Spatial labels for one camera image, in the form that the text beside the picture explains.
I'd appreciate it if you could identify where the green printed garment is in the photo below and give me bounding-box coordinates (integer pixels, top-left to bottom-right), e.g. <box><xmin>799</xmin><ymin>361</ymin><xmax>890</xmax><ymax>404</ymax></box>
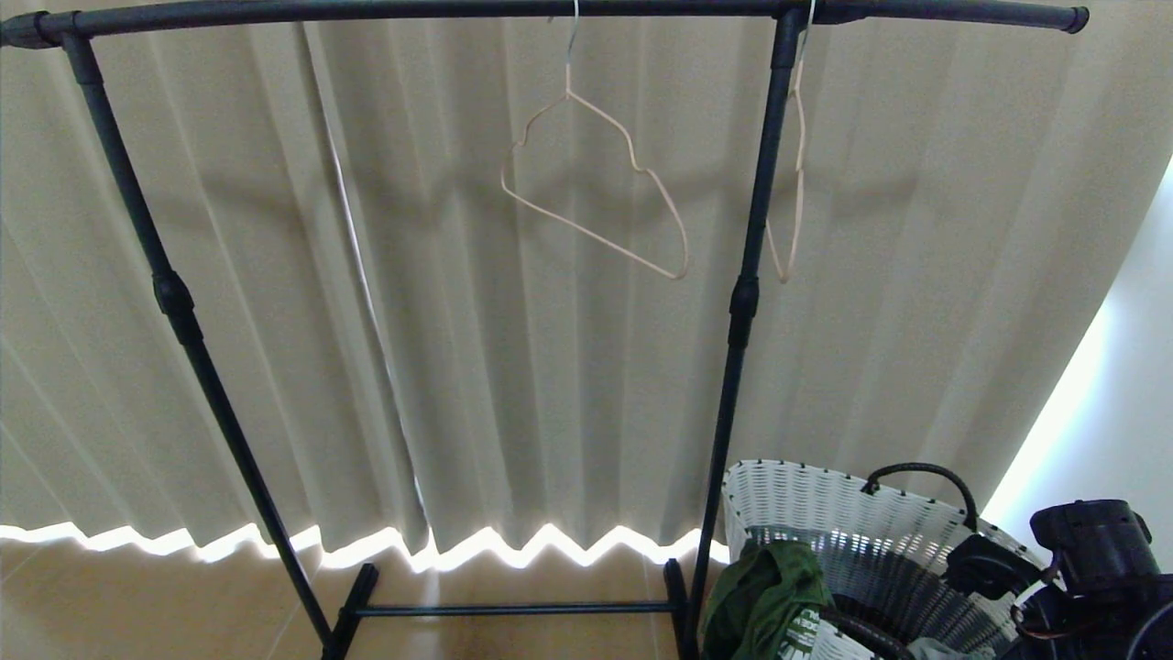
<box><xmin>699</xmin><ymin>539</ymin><xmax>837</xmax><ymax>660</ymax></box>

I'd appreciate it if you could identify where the black clothes rack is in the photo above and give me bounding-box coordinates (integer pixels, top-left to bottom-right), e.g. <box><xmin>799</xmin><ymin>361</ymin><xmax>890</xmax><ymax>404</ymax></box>
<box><xmin>0</xmin><ymin>0</ymin><xmax>1091</xmax><ymax>660</ymax></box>

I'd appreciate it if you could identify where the pink clothes hanger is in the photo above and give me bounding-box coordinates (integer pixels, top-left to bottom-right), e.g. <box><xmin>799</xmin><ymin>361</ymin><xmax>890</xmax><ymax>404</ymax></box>
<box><xmin>766</xmin><ymin>0</ymin><xmax>817</xmax><ymax>284</ymax></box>
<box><xmin>500</xmin><ymin>0</ymin><xmax>690</xmax><ymax>281</ymax></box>

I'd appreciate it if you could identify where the white laundry basket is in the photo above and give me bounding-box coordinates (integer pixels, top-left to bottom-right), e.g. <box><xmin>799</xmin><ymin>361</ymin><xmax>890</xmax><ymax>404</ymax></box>
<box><xmin>721</xmin><ymin>458</ymin><xmax>1055</xmax><ymax>660</ymax></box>

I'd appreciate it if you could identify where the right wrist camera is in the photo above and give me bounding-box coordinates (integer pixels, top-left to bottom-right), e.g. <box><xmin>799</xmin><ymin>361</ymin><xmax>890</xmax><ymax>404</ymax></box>
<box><xmin>944</xmin><ymin>534</ymin><xmax>1043</xmax><ymax>601</ymax></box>

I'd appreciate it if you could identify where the beige curtain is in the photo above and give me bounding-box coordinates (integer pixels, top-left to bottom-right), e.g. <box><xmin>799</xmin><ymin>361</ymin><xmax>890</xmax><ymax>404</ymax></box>
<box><xmin>0</xmin><ymin>0</ymin><xmax>1173</xmax><ymax>574</ymax></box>

